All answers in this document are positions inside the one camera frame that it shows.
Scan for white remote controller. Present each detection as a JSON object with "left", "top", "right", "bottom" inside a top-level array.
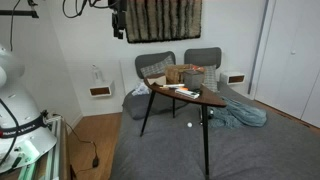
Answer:
[{"left": 175, "top": 89, "right": 200, "bottom": 99}]

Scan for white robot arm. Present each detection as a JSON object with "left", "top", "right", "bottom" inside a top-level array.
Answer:
[{"left": 0, "top": 46, "right": 57, "bottom": 173}]

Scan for white marker pen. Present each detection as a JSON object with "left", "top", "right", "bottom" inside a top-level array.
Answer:
[{"left": 162, "top": 84, "right": 185, "bottom": 88}]

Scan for crumpled white cloth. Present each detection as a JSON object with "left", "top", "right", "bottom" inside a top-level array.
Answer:
[{"left": 132, "top": 82, "right": 150, "bottom": 96}]

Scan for checked grey pillow left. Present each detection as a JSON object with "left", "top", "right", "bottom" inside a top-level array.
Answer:
[{"left": 140, "top": 55, "right": 174, "bottom": 77}]

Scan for checked grey pillow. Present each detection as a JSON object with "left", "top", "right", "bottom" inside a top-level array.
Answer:
[
  {"left": 204, "top": 65, "right": 218, "bottom": 92},
  {"left": 140, "top": 55, "right": 174, "bottom": 77}
]

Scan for brown wicker basket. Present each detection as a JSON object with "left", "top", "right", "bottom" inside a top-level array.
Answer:
[{"left": 165, "top": 64, "right": 205, "bottom": 84}]

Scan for grey fabric storage box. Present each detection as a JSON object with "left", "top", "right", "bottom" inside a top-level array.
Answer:
[{"left": 183, "top": 70, "right": 204, "bottom": 90}]

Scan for wooden triangular side table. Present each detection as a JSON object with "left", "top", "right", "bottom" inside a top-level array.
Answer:
[{"left": 140, "top": 78, "right": 226, "bottom": 179}]

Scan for small white ball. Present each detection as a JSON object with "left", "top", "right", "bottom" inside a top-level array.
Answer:
[{"left": 187, "top": 122, "right": 193, "bottom": 128}]

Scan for checked grey pillow right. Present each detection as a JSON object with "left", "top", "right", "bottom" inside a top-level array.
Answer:
[{"left": 204, "top": 65, "right": 218, "bottom": 92}]

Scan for clear plastic bottle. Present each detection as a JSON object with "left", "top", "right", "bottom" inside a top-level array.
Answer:
[{"left": 92, "top": 65, "right": 102, "bottom": 84}]

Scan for teal knitted blanket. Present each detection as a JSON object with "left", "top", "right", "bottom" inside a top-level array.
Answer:
[{"left": 208, "top": 97, "right": 267, "bottom": 129}]

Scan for white closet doors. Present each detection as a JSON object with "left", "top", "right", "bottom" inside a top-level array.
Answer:
[{"left": 255, "top": 0, "right": 320, "bottom": 127}]

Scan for left white wall shelf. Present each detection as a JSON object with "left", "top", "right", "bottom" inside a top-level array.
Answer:
[{"left": 89, "top": 81, "right": 115, "bottom": 97}]

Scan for white wall shelf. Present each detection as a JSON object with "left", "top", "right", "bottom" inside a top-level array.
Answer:
[
  {"left": 89, "top": 81, "right": 115, "bottom": 97},
  {"left": 220, "top": 72, "right": 245, "bottom": 85}
]

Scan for right white wall shelf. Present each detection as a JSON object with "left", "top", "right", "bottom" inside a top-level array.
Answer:
[{"left": 220, "top": 72, "right": 245, "bottom": 85}]

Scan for striped shaggy wall rug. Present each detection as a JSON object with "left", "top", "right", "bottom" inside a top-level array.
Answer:
[{"left": 126, "top": 0, "right": 202, "bottom": 44}]

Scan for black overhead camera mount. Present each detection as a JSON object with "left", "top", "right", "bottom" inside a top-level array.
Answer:
[{"left": 0, "top": 0, "right": 126, "bottom": 41}]

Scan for black power cable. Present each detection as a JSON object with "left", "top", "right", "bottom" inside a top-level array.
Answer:
[{"left": 52, "top": 113, "right": 100, "bottom": 180}]

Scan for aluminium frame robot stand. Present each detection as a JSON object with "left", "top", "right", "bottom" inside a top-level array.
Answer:
[{"left": 18, "top": 116, "right": 73, "bottom": 180}]

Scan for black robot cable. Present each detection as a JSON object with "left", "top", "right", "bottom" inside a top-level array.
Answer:
[{"left": 0, "top": 98, "right": 20, "bottom": 167}]

